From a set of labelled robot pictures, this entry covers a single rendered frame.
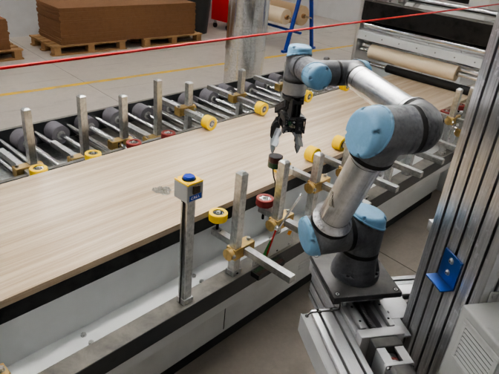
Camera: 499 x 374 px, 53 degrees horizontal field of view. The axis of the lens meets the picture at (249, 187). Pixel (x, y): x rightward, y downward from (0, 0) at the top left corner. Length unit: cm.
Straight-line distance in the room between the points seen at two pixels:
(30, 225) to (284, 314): 156
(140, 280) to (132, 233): 21
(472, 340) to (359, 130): 55
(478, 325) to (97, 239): 130
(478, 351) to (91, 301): 129
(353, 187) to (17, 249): 121
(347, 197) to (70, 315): 110
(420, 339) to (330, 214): 48
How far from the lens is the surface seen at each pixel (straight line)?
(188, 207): 170
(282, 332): 289
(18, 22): 910
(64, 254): 189
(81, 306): 195
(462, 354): 136
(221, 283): 205
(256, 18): 605
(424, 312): 156
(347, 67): 153
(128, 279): 201
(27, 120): 254
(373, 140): 113
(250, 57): 613
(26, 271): 184
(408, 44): 453
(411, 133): 117
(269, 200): 222
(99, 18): 816
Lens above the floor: 199
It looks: 28 degrees down
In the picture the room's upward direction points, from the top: 6 degrees clockwise
